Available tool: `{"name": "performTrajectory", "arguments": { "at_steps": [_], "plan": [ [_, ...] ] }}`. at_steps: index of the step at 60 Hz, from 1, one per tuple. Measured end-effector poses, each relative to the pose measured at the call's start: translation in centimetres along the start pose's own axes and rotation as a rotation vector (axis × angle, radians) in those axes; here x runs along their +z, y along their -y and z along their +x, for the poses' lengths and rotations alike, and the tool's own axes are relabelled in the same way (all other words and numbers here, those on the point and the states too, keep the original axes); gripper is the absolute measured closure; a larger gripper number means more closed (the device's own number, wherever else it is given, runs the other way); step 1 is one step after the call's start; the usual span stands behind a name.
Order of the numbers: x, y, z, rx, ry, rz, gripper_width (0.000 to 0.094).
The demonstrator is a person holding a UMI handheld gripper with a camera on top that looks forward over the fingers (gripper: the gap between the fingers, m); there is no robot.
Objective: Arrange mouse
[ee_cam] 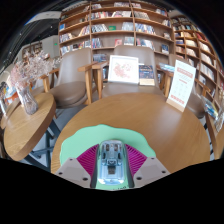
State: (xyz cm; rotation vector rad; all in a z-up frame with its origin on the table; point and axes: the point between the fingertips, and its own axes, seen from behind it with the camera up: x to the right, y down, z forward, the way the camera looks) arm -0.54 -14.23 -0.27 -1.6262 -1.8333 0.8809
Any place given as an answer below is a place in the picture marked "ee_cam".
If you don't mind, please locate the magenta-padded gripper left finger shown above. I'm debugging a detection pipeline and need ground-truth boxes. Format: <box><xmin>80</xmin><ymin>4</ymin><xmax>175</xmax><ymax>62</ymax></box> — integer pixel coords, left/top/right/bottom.
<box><xmin>54</xmin><ymin>143</ymin><xmax>100</xmax><ymax>188</ymax></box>

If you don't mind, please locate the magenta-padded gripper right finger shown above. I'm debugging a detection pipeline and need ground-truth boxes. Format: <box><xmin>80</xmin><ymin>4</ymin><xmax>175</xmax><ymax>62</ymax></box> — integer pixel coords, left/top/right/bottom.
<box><xmin>124</xmin><ymin>143</ymin><xmax>172</xmax><ymax>188</ymax></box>

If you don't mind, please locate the transparent blue computer mouse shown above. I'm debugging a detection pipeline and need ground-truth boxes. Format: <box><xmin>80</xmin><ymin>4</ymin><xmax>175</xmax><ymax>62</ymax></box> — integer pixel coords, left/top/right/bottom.
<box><xmin>95</xmin><ymin>139</ymin><xmax>130</xmax><ymax>186</ymax></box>

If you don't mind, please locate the green cloud-shaped mouse pad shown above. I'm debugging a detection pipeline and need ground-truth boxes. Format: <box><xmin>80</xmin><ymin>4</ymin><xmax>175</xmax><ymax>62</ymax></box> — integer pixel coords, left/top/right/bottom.
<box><xmin>59</xmin><ymin>124</ymin><xmax>157</xmax><ymax>191</ymax></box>

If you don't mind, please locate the round wooden side table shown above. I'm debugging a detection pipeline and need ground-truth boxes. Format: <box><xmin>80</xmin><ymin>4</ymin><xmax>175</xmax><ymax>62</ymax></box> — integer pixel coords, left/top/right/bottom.
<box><xmin>204</xmin><ymin>113</ymin><xmax>224</xmax><ymax>160</ymax></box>
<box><xmin>3</xmin><ymin>92</ymin><xmax>57</xmax><ymax>162</ymax></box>

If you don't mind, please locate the glass vase with pink flowers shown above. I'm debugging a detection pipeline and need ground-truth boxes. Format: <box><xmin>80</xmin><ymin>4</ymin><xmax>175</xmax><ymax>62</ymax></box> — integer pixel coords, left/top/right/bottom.
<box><xmin>8</xmin><ymin>49</ymin><xmax>56</xmax><ymax>116</ymax></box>

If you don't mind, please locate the stack of blue-covered books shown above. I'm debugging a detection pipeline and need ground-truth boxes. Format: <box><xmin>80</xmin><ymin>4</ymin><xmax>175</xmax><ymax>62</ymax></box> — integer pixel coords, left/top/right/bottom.
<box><xmin>201</xmin><ymin>95</ymin><xmax>220</xmax><ymax>121</ymax></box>

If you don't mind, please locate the white sign on wooden base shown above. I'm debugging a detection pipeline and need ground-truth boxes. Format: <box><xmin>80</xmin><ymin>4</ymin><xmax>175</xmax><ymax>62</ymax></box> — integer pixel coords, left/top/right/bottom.
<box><xmin>165</xmin><ymin>59</ymin><xmax>197</xmax><ymax>113</ymax></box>

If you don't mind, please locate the dark-covered book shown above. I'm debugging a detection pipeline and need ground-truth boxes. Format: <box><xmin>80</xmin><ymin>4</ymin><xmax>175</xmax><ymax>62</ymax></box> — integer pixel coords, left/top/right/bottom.
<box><xmin>138</xmin><ymin>64</ymin><xmax>156</xmax><ymax>86</ymax></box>

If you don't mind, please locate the light blue book stack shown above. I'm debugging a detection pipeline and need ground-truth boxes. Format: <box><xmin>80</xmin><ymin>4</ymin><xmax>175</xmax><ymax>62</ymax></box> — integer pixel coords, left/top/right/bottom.
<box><xmin>159</xmin><ymin>62</ymin><xmax>176</xmax><ymax>73</ymax></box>

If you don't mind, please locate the white framed red drawing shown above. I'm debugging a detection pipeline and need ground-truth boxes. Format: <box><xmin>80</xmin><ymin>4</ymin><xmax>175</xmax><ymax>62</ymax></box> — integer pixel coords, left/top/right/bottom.
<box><xmin>107</xmin><ymin>54</ymin><xmax>140</xmax><ymax>85</ymax></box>

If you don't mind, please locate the small distant wooden bookshelf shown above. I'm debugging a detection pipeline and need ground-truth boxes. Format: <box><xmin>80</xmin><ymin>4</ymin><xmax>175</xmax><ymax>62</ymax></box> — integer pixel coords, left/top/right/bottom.
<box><xmin>21</xmin><ymin>40</ymin><xmax>44</xmax><ymax>56</ymax></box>

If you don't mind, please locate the tall wooden bookshelf unit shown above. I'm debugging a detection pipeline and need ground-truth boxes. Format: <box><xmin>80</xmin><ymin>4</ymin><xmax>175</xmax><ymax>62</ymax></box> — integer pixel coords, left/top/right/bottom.
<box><xmin>169</xmin><ymin>14</ymin><xmax>224</xmax><ymax>101</ymax></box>

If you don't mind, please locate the wide wooden bookshelf unit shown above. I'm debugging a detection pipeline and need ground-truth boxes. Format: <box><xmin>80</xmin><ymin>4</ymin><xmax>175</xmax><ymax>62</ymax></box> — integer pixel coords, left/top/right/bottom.
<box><xmin>58</xmin><ymin>0</ymin><xmax>174</xmax><ymax>64</ymax></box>

